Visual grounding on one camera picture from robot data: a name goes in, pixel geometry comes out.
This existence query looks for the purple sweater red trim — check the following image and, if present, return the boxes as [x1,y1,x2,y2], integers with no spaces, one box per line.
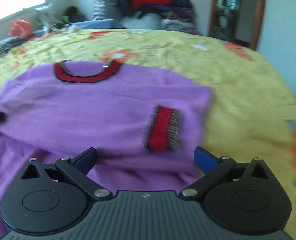
[0,63,212,237]

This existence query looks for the dark clothes at bedside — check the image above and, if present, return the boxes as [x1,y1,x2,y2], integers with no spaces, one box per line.
[0,36,25,57]

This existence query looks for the pile of folded clothes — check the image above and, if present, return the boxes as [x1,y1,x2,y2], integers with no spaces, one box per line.
[117,0,199,35]

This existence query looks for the yellow carrot print quilt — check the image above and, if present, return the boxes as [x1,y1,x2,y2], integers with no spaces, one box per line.
[0,29,296,239]

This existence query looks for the orange plastic bag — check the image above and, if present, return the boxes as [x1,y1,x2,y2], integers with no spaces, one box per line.
[8,20,33,40]

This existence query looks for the green plastic item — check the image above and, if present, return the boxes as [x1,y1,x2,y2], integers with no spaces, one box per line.
[35,6,86,29]

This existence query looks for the blue striped bed sheet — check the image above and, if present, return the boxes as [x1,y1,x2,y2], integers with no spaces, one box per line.
[33,19,125,37]

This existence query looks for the checkered grey bag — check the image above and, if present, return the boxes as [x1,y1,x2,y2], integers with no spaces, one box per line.
[92,0,122,21]

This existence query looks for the brown wooden door frame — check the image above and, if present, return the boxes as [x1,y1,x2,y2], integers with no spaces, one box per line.
[207,0,266,50]

